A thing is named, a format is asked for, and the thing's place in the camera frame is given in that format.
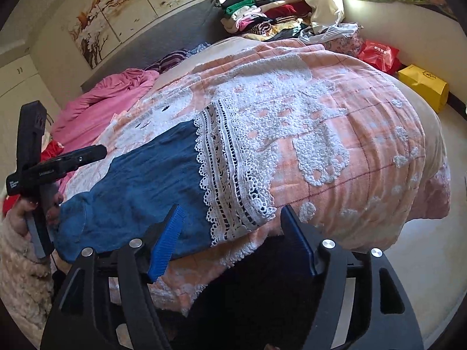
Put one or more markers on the blue denim lace pants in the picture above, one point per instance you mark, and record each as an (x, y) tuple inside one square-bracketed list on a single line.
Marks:
[(203, 165)]

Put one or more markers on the white wardrobe cabinets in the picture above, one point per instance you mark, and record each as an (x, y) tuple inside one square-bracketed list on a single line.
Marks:
[(20, 84)]

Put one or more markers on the red plastic bag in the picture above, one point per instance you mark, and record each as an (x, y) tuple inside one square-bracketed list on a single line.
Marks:
[(381, 56)]

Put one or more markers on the tree painting wall panels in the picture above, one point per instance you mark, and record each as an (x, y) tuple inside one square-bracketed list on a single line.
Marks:
[(98, 27)]

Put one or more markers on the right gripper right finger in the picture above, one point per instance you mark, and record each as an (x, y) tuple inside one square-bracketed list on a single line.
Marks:
[(327, 263)]

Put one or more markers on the striped purple pillow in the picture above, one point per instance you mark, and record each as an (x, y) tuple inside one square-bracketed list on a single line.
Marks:
[(167, 62)]

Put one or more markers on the pile of folded clothes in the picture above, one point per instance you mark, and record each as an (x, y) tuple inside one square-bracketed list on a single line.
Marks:
[(268, 20)]

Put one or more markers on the left hand red nails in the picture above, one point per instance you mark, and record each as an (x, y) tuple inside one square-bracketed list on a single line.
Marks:
[(21, 211)]

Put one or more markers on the yellow paper bag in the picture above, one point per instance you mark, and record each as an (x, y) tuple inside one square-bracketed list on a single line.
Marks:
[(433, 90)]

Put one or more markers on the dark grey headboard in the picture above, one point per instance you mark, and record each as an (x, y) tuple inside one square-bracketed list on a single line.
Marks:
[(200, 23)]

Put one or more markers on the pink bedsheet bundle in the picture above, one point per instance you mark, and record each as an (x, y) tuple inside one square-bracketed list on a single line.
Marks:
[(81, 122)]

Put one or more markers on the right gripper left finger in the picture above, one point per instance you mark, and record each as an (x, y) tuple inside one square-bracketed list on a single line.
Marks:
[(139, 264)]

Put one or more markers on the peach white patterned blanket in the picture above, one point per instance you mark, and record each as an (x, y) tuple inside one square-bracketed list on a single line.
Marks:
[(354, 152)]

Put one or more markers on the fluffy beige left sleeve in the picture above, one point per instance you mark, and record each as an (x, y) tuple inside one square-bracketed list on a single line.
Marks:
[(26, 284)]

